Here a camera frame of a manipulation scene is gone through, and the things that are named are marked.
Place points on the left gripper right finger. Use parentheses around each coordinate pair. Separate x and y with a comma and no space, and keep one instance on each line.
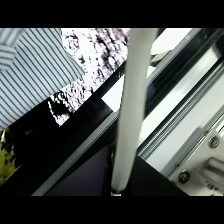
(151,181)

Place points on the white bar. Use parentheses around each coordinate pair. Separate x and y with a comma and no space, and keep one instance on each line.
(131,106)

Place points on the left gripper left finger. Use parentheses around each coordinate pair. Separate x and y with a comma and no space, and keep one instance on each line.
(85,176)

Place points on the striped shirt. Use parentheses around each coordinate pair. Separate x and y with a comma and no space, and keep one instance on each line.
(33,70)

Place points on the silver frame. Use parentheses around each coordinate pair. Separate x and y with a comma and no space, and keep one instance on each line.
(186,110)

